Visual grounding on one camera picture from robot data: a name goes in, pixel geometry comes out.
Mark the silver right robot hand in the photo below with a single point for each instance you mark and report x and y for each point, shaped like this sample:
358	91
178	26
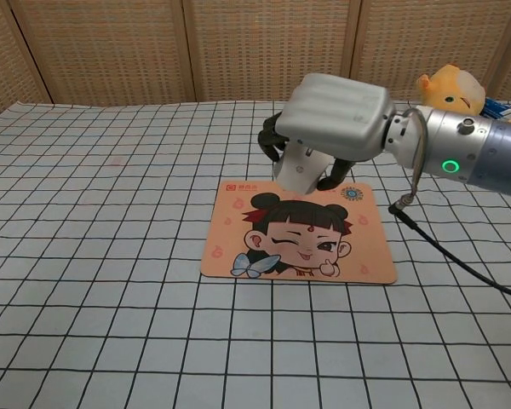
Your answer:
336	115

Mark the white computer mouse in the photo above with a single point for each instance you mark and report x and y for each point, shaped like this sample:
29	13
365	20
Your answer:
298	170

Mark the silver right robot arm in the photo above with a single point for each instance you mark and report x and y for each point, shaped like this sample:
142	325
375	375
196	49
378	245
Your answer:
494	145

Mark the cartoon girl mouse pad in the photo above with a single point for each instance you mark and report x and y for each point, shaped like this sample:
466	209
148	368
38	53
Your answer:
298	255

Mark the yellow plush toy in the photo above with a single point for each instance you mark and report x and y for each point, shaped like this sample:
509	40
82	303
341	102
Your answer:
447	83

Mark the blue and white box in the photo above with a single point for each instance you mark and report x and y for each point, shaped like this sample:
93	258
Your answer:
496	110

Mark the blue checkered tablecloth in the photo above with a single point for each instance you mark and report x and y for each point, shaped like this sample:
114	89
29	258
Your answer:
110	298

